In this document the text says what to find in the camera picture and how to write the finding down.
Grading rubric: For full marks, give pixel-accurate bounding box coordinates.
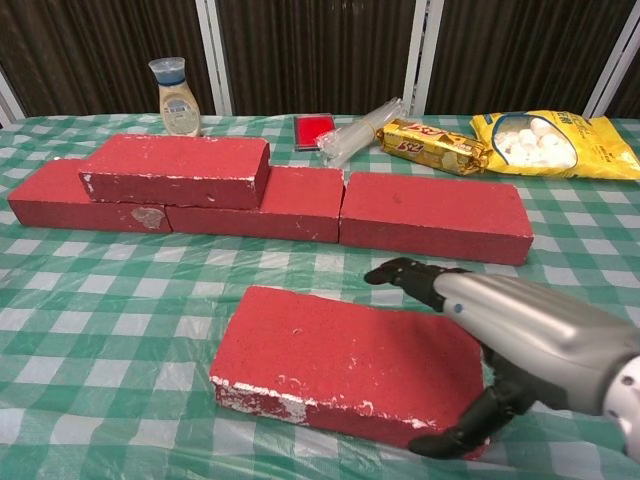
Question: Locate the flat red ink pad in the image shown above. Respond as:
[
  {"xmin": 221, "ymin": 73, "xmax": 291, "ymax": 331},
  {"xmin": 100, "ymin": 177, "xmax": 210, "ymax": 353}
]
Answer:
[{"xmin": 293, "ymin": 113, "xmax": 335, "ymax": 153}]

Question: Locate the yellow marshmallow bag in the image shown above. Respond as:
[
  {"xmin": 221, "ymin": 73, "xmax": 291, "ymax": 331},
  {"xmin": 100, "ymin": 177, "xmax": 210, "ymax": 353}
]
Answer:
[{"xmin": 469, "ymin": 110, "xmax": 640, "ymax": 181}]

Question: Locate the bundle of white cable ties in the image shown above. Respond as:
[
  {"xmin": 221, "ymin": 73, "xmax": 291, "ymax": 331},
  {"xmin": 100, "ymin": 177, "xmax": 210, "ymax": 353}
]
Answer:
[{"xmin": 315, "ymin": 97, "xmax": 406, "ymax": 166}]

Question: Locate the gold wrapped snack pack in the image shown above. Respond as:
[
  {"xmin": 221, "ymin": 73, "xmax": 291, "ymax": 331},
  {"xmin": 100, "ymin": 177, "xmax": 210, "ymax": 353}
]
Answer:
[{"xmin": 375, "ymin": 118, "xmax": 494, "ymax": 176}]

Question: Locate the white metal partition post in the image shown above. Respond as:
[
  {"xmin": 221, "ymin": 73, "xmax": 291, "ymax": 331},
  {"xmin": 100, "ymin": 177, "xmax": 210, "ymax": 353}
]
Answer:
[
  {"xmin": 0, "ymin": 74, "xmax": 26, "ymax": 124},
  {"xmin": 582, "ymin": 12, "xmax": 640, "ymax": 120},
  {"xmin": 402, "ymin": 0, "xmax": 442, "ymax": 115},
  {"xmin": 194, "ymin": 0, "xmax": 235, "ymax": 116}
]

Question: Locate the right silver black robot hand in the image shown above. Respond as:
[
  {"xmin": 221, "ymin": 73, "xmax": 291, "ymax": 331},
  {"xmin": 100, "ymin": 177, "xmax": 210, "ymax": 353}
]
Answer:
[{"xmin": 364, "ymin": 257, "xmax": 640, "ymax": 459}]

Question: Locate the green white checkered tablecloth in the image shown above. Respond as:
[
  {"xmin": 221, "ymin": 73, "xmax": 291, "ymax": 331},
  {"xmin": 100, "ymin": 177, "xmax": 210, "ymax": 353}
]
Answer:
[{"xmin": 0, "ymin": 113, "xmax": 640, "ymax": 480}]

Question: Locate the red brick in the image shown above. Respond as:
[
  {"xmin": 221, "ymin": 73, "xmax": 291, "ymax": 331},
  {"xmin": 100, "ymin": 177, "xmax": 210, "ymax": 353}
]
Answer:
[
  {"xmin": 208, "ymin": 285, "xmax": 489, "ymax": 460},
  {"xmin": 164, "ymin": 166, "xmax": 346, "ymax": 245},
  {"xmin": 78, "ymin": 133, "xmax": 271, "ymax": 210},
  {"xmin": 7, "ymin": 158, "xmax": 174, "ymax": 234},
  {"xmin": 338, "ymin": 172, "xmax": 535, "ymax": 266}
]

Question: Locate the creamy sauce bottle clear cap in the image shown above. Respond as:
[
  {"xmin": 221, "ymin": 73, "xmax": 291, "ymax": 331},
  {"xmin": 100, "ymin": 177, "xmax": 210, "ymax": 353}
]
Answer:
[{"xmin": 148, "ymin": 57, "xmax": 203, "ymax": 139}]

